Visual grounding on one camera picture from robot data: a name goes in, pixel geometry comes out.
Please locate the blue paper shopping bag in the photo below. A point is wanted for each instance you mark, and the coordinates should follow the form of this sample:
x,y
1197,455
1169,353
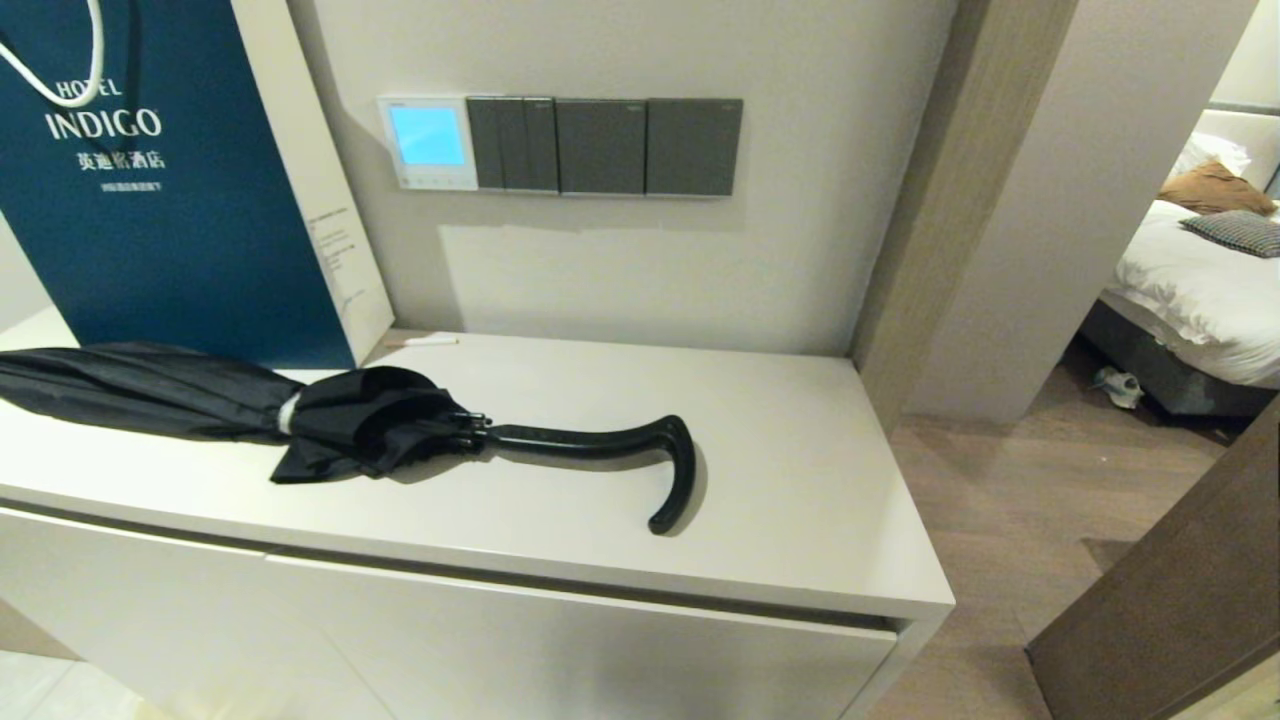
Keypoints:
x,y
170,200

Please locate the white air conditioner control panel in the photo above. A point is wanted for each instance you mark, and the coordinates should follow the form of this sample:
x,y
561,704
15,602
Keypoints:
x,y
428,140

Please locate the white cabinet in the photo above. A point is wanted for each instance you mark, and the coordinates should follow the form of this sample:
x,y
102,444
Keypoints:
x,y
560,540

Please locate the white pen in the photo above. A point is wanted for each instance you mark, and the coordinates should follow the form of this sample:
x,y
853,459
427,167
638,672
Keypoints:
x,y
428,341

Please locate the black folded umbrella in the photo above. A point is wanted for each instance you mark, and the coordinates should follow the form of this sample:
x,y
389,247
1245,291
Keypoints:
x,y
360,420

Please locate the grey triple wall switch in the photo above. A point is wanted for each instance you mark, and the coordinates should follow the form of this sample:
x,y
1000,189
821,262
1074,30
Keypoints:
x,y
512,143

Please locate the bed with white duvet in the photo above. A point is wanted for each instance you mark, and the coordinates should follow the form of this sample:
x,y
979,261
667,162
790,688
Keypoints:
x,y
1190,300

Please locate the grey striped cushion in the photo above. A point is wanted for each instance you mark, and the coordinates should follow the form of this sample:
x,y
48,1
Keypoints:
x,y
1238,231

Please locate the brown cushion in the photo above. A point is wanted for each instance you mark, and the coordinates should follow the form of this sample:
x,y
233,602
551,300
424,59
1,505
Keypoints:
x,y
1212,188

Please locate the white slipper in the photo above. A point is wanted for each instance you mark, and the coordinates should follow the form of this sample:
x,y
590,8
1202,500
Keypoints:
x,y
1120,385

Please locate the brown wooden door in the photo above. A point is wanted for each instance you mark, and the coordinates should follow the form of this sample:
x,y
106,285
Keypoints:
x,y
1170,600

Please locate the white pillow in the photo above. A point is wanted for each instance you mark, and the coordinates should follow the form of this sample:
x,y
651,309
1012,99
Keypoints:
x,y
1212,153

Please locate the white cabinet door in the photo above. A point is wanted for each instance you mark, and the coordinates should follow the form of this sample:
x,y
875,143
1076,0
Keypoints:
x,y
110,610
580,650

